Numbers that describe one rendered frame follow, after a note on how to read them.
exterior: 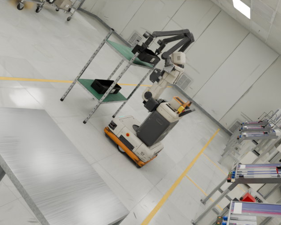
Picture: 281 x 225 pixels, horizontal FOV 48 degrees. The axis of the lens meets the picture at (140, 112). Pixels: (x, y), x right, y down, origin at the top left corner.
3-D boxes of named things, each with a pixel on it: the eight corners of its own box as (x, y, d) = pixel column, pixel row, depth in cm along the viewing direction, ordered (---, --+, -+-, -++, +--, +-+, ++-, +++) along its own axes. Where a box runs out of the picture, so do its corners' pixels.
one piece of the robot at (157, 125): (156, 148, 429) (196, 102, 407) (143, 156, 378) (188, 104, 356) (138, 131, 436) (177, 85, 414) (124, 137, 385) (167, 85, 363)
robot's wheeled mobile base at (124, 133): (154, 158, 436) (166, 145, 429) (139, 169, 376) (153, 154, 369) (121, 125, 450) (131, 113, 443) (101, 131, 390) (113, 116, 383)
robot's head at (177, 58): (186, 65, 392) (185, 53, 391) (182, 64, 372) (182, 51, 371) (174, 65, 397) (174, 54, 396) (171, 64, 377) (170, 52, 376)
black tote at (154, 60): (141, 60, 370) (147, 53, 367) (130, 51, 374) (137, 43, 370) (154, 64, 424) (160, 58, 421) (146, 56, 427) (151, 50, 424)
